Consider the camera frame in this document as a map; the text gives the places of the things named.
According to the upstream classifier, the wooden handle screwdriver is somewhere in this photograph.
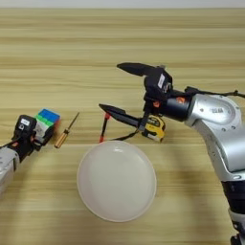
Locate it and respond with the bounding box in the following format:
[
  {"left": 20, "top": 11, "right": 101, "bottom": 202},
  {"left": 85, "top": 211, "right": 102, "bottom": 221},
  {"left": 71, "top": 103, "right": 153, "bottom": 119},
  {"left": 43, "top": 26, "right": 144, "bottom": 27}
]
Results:
[{"left": 54, "top": 111, "right": 80, "bottom": 149}]

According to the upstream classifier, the white round plate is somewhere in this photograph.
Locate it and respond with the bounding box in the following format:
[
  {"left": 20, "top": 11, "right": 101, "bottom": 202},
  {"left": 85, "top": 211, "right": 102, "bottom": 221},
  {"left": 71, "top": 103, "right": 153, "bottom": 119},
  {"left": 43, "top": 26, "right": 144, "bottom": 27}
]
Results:
[{"left": 76, "top": 140, "right": 158, "bottom": 223}]

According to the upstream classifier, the red and black marker pen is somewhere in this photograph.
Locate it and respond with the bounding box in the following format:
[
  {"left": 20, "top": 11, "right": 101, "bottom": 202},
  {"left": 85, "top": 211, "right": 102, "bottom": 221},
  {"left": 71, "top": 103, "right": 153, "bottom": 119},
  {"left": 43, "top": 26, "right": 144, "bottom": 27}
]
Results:
[{"left": 99, "top": 112, "right": 111, "bottom": 144}]

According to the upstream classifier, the colourful puzzle cube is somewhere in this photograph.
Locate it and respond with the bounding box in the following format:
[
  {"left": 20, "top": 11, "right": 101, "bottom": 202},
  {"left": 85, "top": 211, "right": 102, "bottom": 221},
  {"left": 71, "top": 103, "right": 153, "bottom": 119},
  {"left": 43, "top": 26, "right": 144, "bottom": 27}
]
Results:
[{"left": 33, "top": 108, "right": 61, "bottom": 146}]

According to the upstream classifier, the yellow tape measure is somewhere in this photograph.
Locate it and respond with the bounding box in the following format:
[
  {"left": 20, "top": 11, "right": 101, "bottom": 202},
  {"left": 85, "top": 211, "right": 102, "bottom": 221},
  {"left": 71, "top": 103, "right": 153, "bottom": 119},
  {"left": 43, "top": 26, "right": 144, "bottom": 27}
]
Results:
[{"left": 109, "top": 114, "right": 167, "bottom": 144}]

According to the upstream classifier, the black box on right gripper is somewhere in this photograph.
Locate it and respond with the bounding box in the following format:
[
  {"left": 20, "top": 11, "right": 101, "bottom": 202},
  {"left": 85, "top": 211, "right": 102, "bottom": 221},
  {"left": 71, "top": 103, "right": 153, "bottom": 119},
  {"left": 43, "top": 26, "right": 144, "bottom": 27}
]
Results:
[{"left": 143, "top": 65, "right": 174, "bottom": 102}]

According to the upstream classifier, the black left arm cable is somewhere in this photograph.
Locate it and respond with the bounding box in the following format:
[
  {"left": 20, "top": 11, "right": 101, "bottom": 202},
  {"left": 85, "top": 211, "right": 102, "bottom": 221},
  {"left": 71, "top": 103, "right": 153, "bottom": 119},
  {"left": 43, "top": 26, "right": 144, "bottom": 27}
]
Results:
[{"left": 0, "top": 141, "right": 17, "bottom": 150}]

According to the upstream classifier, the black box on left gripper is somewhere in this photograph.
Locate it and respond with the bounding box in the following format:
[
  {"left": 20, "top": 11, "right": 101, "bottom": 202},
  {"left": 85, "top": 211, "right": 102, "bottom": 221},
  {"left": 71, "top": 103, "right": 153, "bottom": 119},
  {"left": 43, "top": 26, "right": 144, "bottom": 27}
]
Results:
[{"left": 13, "top": 114, "right": 37, "bottom": 142}]

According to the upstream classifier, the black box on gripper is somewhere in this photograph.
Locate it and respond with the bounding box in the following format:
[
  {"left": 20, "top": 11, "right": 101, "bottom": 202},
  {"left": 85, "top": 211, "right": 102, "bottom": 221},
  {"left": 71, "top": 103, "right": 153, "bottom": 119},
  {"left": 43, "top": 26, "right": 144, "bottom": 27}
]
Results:
[
  {"left": 13, "top": 114, "right": 37, "bottom": 142},
  {"left": 143, "top": 65, "right": 174, "bottom": 102}
]

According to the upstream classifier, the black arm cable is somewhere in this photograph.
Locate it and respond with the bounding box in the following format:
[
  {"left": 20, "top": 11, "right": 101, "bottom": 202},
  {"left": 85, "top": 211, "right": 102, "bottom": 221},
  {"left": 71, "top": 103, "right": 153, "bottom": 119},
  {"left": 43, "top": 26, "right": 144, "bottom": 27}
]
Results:
[
  {"left": 0, "top": 141, "right": 17, "bottom": 150},
  {"left": 184, "top": 85, "right": 245, "bottom": 100}
]

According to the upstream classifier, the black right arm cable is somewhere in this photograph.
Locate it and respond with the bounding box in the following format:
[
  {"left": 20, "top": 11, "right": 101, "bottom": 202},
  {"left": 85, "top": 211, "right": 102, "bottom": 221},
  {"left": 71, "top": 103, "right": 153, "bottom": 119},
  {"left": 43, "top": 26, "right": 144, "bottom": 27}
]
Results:
[{"left": 184, "top": 85, "right": 245, "bottom": 100}]

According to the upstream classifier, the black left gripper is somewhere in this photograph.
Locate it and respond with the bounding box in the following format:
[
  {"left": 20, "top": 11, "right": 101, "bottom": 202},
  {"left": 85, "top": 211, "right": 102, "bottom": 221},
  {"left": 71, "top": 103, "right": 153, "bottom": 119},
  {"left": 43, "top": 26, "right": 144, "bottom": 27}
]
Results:
[{"left": 9, "top": 124, "right": 56, "bottom": 163}]

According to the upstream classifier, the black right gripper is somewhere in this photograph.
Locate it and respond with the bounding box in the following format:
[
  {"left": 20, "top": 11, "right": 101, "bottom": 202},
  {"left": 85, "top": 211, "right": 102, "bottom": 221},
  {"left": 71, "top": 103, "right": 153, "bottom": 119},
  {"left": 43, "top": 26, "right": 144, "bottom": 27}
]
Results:
[{"left": 98, "top": 61, "right": 195, "bottom": 132}]

